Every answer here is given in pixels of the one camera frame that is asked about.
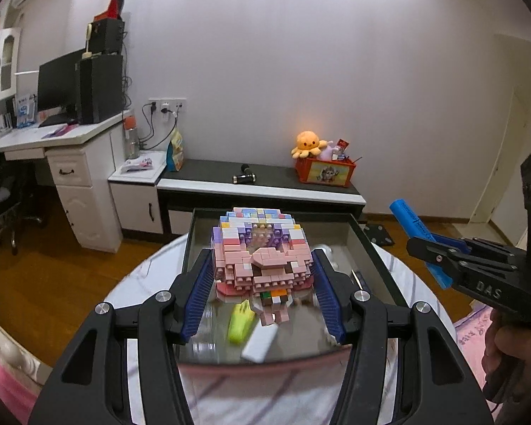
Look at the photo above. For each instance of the black low bench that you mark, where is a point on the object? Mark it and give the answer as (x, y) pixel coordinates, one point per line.
(203, 170)

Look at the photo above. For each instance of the bottle with orange cap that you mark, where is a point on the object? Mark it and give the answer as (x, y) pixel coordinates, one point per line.
(132, 139)

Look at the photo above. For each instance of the white low cabinet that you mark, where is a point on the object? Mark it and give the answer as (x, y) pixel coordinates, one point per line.
(135, 203)

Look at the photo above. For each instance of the black speaker box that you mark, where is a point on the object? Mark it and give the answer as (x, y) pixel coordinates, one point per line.
(108, 35)

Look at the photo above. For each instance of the black square floor plate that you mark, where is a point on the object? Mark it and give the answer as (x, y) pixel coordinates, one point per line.
(378, 235)

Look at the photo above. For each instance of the pink bedding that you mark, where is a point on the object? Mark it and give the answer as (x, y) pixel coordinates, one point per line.
(4, 389)

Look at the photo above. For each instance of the red paper bag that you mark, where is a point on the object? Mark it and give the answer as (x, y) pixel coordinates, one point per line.
(110, 9)

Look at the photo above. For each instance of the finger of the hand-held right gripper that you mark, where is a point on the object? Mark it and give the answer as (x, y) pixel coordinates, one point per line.
(433, 256)
(491, 250)

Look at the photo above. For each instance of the white striped tablecloth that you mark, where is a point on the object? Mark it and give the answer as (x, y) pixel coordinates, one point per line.
(265, 389)

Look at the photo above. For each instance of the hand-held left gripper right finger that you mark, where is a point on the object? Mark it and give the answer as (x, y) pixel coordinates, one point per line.
(329, 296)

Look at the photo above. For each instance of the person's right hand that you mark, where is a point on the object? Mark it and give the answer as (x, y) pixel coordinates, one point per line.
(504, 341)

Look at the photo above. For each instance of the yellow highlighter pen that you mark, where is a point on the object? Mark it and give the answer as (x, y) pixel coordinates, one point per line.
(241, 323)

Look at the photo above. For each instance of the white bed frame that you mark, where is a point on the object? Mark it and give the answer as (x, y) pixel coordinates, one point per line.
(17, 345)

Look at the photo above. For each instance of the pink white packets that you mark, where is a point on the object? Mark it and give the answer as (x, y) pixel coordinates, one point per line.
(137, 164)

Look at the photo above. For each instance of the black handheld device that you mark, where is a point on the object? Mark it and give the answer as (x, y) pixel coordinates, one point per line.
(244, 178)

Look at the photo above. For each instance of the purple plush toy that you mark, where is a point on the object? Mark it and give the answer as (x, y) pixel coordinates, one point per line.
(328, 150)

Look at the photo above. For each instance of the blue snack bag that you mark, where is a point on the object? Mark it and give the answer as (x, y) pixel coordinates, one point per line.
(175, 152)

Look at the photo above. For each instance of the blue cylindrical tube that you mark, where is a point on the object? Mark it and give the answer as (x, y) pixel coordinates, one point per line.
(409, 217)

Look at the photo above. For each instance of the small red packet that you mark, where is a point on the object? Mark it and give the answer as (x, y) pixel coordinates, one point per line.
(342, 143)

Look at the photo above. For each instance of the blue white packets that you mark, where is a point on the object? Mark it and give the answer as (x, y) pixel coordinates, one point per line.
(26, 110)

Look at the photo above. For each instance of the white wall outlet strip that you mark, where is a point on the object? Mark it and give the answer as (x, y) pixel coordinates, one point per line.
(168, 106)

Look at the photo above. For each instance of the cream plastic gadget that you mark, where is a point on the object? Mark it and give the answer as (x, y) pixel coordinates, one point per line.
(87, 40)

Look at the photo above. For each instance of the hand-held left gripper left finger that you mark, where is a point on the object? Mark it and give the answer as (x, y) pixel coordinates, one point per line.
(199, 292)

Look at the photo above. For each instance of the orange octopus plush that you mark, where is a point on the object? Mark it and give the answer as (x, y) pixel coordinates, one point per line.
(309, 140)

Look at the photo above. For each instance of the white glass-door wall cabinet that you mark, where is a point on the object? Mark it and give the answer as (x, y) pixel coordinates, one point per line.
(2, 66)

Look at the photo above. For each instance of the white rectangular block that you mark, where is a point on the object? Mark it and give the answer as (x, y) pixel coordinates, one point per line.
(259, 345)

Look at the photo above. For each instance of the white door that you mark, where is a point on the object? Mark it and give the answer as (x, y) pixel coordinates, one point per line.
(498, 172)

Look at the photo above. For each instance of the white computer desk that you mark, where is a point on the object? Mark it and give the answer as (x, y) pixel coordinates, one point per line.
(84, 133)

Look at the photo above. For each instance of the pink papers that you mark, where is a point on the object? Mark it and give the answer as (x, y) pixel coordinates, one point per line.
(59, 131)

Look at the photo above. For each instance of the dark cardboard box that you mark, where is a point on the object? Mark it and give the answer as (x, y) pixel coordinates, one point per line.
(199, 230)

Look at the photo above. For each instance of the red toy box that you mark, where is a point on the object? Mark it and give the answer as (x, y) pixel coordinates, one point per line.
(325, 172)

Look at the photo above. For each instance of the pink printed blanket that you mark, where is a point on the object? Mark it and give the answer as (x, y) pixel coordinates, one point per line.
(471, 341)

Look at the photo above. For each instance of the black computer tower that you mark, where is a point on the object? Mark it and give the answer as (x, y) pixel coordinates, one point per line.
(101, 88)

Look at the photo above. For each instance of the pastel building block toy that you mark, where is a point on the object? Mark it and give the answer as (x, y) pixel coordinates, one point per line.
(261, 248)

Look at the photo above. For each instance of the black computer monitor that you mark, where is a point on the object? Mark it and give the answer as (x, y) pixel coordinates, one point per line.
(59, 82)

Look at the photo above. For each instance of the black office chair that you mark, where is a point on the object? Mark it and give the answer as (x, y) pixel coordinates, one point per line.
(9, 203)

